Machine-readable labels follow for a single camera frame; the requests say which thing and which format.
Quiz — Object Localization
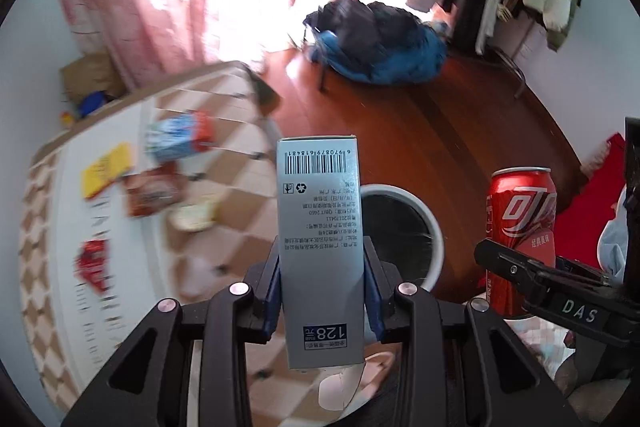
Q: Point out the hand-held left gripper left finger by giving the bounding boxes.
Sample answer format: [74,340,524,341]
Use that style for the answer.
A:
[60,234,286,427]

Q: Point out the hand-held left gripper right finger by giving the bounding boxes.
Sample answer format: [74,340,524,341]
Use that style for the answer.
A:
[364,234,583,427]

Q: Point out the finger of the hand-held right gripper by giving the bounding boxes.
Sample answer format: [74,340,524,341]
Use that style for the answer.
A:
[473,239,627,349]

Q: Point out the grey cardboard box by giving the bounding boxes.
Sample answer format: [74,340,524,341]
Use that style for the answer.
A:
[276,136,365,369]

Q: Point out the red soda can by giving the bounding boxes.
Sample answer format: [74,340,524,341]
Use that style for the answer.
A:
[485,167,558,317]

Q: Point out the white trash bin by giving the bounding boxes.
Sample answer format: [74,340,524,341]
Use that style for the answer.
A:
[360,184,446,294]

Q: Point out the light blue cloth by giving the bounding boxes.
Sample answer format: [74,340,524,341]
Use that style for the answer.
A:
[599,192,629,275]

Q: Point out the red cloth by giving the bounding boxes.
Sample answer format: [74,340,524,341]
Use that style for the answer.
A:
[554,133,628,258]

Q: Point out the pink slipper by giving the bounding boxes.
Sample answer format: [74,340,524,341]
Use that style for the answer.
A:
[319,352,397,412]

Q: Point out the pale round bowl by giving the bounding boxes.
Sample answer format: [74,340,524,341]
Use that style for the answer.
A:
[169,201,217,232]

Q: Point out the checked tablecloth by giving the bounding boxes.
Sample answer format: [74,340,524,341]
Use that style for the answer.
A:
[19,62,396,413]

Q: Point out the brown snack packet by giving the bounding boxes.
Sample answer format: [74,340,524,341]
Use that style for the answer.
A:
[125,163,182,219]

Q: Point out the blue and red snack packet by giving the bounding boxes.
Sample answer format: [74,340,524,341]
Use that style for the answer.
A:
[145,110,217,162]

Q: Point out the yellow packet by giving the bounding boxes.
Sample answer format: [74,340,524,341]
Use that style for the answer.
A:
[81,143,133,200]

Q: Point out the blue padded jacket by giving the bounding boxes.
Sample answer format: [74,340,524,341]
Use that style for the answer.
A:
[307,29,448,85]

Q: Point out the blue toy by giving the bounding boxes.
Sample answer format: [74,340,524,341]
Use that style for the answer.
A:
[77,92,112,118]

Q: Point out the pile of dark and blue clothes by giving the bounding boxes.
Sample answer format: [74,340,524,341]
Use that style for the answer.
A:
[302,0,441,94]

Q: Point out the brown cardboard box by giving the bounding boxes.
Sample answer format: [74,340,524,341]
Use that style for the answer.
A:
[60,51,126,106]

